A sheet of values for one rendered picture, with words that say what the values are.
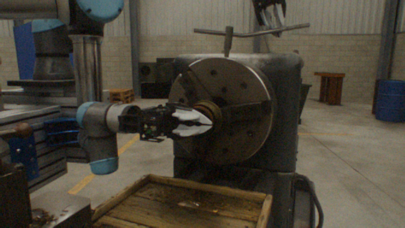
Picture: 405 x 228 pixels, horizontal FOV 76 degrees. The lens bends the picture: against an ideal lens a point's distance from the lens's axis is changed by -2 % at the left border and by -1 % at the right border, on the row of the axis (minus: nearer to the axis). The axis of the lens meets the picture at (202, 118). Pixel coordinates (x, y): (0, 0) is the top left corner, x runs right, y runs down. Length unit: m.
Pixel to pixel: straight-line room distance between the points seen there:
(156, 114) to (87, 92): 0.30
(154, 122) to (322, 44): 11.07
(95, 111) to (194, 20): 10.43
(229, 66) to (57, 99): 0.66
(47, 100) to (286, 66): 0.86
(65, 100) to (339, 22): 11.28
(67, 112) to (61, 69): 0.17
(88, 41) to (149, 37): 10.43
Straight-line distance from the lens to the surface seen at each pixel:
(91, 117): 0.72
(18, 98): 1.23
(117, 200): 0.69
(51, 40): 1.14
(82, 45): 0.83
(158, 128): 0.59
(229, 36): 0.77
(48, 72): 1.12
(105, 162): 0.74
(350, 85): 11.99
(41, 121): 1.04
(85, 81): 0.82
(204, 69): 0.75
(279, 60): 0.87
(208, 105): 0.64
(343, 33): 11.90
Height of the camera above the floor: 1.21
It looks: 11 degrees down
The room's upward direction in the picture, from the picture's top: straight up
